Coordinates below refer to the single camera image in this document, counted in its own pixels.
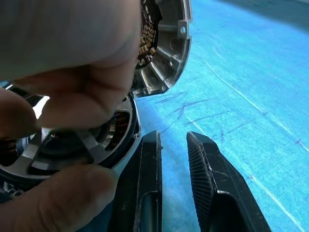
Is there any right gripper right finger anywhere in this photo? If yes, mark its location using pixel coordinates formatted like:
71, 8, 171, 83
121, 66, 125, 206
186, 131, 272, 232

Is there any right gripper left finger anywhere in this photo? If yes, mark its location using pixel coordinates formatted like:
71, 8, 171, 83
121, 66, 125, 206
107, 130, 164, 232

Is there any motor housing with copper windings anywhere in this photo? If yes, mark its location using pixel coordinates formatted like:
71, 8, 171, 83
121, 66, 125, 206
0, 83, 142, 201

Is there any silver spoked motor rotor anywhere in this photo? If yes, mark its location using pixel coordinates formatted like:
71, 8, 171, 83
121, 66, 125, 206
0, 95, 136, 181

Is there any finned motor cover with circuit board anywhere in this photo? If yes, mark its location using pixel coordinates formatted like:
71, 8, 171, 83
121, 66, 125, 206
131, 0, 193, 98

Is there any person's bare hand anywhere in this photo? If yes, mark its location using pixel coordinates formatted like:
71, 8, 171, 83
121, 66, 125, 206
0, 0, 142, 232

